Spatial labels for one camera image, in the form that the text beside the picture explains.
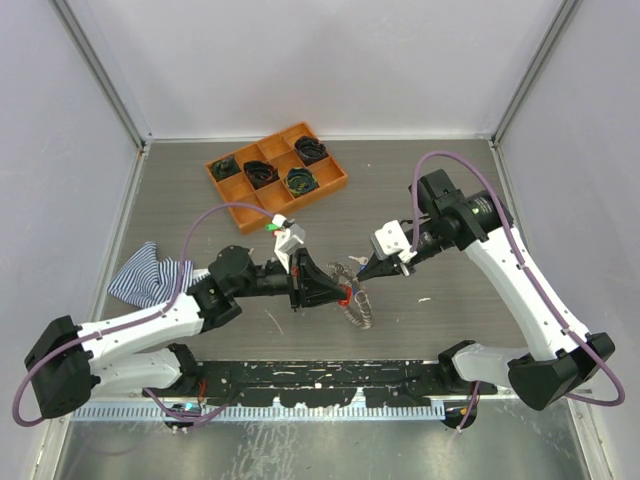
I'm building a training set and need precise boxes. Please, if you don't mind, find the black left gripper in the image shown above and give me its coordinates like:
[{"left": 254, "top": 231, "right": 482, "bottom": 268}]
[{"left": 231, "top": 247, "right": 348, "bottom": 312}]

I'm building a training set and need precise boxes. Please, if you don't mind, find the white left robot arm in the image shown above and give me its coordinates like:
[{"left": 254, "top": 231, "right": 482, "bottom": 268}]
[{"left": 24, "top": 246, "right": 349, "bottom": 419}]

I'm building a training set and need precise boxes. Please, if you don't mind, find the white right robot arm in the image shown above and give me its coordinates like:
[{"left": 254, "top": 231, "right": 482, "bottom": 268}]
[{"left": 357, "top": 169, "right": 615, "bottom": 411}]

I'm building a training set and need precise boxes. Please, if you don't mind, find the blue yellow rolled tie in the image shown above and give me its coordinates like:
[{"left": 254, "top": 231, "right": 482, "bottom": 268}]
[{"left": 284, "top": 167, "right": 319, "bottom": 198}]

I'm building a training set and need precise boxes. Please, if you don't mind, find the orange compartment tray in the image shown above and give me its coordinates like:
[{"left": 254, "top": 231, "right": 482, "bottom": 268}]
[{"left": 205, "top": 122, "right": 348, "bottom": 234}]

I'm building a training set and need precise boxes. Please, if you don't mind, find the dark rolled tie far left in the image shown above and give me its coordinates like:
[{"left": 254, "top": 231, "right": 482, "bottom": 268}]
[{"left": 210, "top": 155, "right": 239, "bottom": 182}]

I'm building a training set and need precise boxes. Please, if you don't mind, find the blue striped cloth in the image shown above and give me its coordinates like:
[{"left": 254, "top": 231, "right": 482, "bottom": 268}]
[{"left": 107, "top": 242, "right": 180, "bottom": 309}]

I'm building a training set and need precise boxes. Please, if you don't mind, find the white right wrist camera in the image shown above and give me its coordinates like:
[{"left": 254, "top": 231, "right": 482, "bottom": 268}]
[{"left": 370, "top": 220, "right": 417, "bottom": 263}]

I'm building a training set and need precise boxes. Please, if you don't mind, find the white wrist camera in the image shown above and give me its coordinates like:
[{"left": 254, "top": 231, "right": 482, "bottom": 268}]
[
  {"left": 273, "top": 224, "right": 306, "bottom": 273},
  {"left": 370, "top": 220, "right": 417, "bottom": 263}
]

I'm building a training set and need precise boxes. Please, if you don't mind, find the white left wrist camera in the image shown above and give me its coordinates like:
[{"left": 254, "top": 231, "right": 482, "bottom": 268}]
[{"left": 273, "top": 224, "right": 306, "bottom": 273}]

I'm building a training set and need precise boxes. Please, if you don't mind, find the black mounting base plate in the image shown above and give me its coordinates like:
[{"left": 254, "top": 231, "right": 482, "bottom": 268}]
[{"left": 153, "top": 360, "right": 473, "bottom": 408}]

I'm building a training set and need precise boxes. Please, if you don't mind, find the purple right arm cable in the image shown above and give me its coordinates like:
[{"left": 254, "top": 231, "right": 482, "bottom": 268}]
[{"left": 409, "top": 151, "right": 626, "bottom": 431}]

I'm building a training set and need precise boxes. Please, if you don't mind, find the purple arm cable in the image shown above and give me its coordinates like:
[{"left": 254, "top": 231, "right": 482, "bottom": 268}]
[
  {"left": 12, "top": 202, "right": 289, "bottom": 427},
  {"left": 409, "top": 151, "right": 626, "bottom": 431}
]

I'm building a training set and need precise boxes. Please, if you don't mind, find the slotted cable duct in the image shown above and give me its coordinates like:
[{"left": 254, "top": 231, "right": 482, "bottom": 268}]
[{"left": 71, "top": 398, "right": 446, "bottom": 422}]

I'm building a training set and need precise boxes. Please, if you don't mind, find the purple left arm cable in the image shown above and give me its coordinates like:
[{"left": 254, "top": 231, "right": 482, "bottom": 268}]
[{"left": 12, "top": 202, "right": 289, "bottom": 427}]

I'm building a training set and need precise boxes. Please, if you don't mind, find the aluminium corner post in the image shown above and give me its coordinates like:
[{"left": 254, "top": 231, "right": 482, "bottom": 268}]
[{"left": 490, "top": 0, "right": 585, "bottom": 147}]

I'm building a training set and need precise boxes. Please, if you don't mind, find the left aluminium frame post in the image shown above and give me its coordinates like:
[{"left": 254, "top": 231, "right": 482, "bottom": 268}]
[{"left": 48, "top": 0, "right": 153, "bottom": 151}]

